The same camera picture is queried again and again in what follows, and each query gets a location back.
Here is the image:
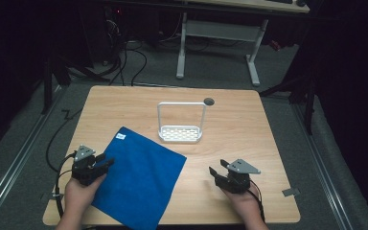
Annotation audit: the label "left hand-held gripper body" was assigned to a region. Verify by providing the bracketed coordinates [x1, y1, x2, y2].
[71, 145, 108, 187]

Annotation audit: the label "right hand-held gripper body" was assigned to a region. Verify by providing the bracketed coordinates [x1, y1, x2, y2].
[214, 158, 262, 195]

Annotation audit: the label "blue cloth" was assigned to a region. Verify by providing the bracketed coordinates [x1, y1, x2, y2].
[90, 126, 188, 230]

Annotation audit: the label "white towel rack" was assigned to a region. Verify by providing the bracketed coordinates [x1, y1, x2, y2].
[157, 102, 207, 144]

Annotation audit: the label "person's left hand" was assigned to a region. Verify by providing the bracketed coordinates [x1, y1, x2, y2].
[63, 173, 107, 219]

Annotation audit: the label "person's right hand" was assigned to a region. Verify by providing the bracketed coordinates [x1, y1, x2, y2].
[220, 188, 264, 226]

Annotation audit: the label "grey tape strip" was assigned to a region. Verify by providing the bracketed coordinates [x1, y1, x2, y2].
[282, 187, 301, 197]
[40, 191, 65, 202]

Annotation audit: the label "black stand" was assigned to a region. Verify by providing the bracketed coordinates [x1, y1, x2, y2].
[40, 54, 111, 115]
[259, 73, 317, 136]

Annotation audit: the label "white-framed desk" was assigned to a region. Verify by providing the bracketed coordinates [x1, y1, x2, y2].
[175, 0, 311, 88]

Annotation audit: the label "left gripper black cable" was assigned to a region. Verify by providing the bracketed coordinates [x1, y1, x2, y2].
[45, 109, 83, 219]

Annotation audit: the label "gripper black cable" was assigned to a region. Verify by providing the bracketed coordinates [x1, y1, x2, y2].
[247, 179, 266, 223]
[45, 109, 83, 219]

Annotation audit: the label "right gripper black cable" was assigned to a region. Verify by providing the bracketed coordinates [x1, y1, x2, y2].
[247, 179, 266, 223]

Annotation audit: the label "metal floor rail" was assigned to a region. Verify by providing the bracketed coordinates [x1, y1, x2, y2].
[0, 85, 65, 230]
[291, 103, 356, 230]

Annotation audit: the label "black floor cables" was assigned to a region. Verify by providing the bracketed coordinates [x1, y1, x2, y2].
[102, 18, 186, 86]

